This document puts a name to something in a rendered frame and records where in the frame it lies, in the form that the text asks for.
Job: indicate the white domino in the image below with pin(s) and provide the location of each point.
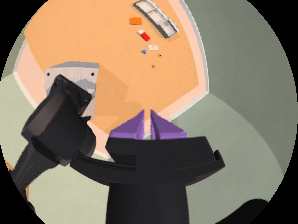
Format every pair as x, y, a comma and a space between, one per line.
152, 47

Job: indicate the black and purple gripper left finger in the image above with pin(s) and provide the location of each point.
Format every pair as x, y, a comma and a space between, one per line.
131, 128

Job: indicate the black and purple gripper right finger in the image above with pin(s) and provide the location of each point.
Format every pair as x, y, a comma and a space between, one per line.
164, 129

